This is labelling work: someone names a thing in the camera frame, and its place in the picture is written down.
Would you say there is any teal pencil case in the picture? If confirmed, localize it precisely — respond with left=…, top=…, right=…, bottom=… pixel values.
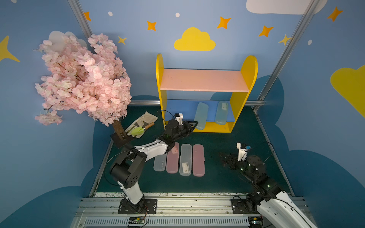
left=194, top=102, right=209, bottom=130
left=215, top=101, right=229, bottom=125

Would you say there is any pink pencil case top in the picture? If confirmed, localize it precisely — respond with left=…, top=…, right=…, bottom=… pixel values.
left=166, top=142, right=179, bottom=174

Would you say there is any pink pencil case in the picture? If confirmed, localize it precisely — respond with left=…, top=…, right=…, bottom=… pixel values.
left=192, top=144, right=205, bottom=177
left=166, top=142, right=179, bottom=174

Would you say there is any pink pencil case bottom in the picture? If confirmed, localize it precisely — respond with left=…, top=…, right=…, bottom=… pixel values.
left=192, top=144, right=205, bottom=177

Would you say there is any clear pencil case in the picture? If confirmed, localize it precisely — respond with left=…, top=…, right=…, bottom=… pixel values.
left=153, top=154, right=167, bottom=172
left=179, top=144, right=193, bottom=176

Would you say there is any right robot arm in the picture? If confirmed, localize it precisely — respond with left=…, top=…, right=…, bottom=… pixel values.
left=221, top=154, right=316, bottom=228

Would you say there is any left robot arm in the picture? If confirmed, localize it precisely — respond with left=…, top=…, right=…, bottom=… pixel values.
left=109, top=120, right=198, bottom=207

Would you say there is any yellow toy shelf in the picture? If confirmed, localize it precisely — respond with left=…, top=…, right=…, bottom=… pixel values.
left=156, top=54, right=258, bottom=133

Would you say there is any green garden trowel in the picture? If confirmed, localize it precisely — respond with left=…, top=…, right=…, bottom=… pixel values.
left=131, top=123, right=155, bottom=137

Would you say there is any beige cloth tool pouch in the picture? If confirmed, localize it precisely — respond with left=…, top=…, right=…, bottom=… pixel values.
left=126, top=112, right=158, bottom=138

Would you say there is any right controller board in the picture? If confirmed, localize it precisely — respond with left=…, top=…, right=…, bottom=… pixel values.
left=248, top=217, right=263, bottom=228

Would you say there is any controller board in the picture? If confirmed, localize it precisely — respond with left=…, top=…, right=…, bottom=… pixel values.
left=248, top=217, right=263, bottom=228
left=128, top=217, right=146, bottom=226

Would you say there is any left controller board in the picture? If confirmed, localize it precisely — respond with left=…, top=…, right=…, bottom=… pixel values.
left=128, top=217, right=146, bottom=226

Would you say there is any pink cherry blossom tree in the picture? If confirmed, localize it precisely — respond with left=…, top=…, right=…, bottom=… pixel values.
left=35, top=34, right=132, bottom=126

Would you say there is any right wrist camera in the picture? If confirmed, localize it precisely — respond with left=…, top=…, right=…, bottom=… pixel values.
left=236, top=142, right=252, bottom=162

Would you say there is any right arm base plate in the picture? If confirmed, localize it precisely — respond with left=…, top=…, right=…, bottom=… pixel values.
left=231, top=197, right=258, bottom=214

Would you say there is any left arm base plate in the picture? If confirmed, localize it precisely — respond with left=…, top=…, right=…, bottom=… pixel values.
left=118, top=198, right=158, bottom=214

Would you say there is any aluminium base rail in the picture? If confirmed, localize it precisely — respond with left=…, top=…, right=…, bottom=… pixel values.
left=69, top=192, right=318, bottom=228

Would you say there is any aluminium frame post right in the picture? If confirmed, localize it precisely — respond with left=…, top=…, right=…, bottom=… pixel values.
left=257, top=0, right=321, bottom=105

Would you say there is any aluminium frame post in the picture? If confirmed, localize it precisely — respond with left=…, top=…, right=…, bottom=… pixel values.
left=68, top=0, right=92, bottom=39
left=257, top=0, right=321, bottom=105

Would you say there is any aluminium frame post left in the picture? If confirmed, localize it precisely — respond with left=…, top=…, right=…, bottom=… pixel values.
left=68, top=0, right=92, bottom=39

